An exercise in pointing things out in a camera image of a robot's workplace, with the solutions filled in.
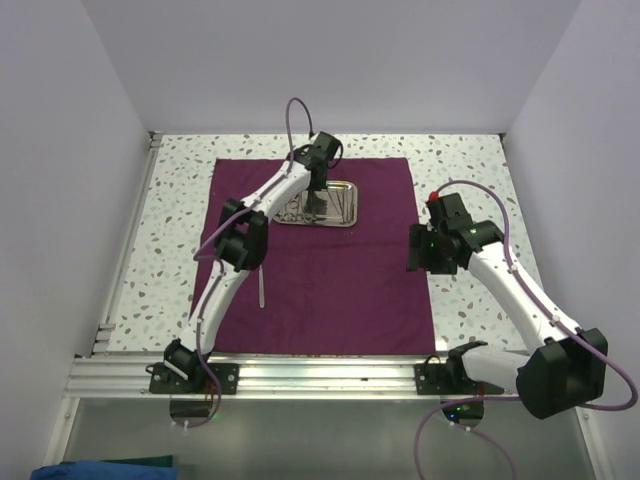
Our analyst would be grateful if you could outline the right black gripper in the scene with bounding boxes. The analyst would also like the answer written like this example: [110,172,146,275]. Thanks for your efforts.
[406,223,458,276]

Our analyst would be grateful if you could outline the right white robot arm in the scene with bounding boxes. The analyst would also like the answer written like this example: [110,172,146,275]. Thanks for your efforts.
[407,192,608,419]

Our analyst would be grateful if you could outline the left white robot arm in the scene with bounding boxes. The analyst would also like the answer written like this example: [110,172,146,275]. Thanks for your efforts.
[163,132,343,393]

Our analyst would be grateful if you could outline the steel instrument tray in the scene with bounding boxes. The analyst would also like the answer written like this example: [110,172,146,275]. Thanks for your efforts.
[274,180,358,228]

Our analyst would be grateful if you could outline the steel scissors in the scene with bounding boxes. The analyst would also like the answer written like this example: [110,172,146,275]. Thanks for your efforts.
[277,200,304,224]

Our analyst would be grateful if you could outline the green cloth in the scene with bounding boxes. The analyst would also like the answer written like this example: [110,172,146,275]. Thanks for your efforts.
[61,455,174,468]

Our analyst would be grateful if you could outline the blue cloth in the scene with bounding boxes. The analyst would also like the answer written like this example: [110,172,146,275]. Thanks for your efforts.
[30,461,178,480]

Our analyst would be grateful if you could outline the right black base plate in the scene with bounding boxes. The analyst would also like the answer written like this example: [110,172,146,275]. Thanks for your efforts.
[414,355,484,396]

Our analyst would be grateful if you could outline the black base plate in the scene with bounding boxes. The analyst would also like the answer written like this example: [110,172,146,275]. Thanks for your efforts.
[414,355,484,396]
[145,362,240,395]

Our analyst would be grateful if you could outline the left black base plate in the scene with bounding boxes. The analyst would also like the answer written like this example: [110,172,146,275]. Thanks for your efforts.
[145,362,240,395]

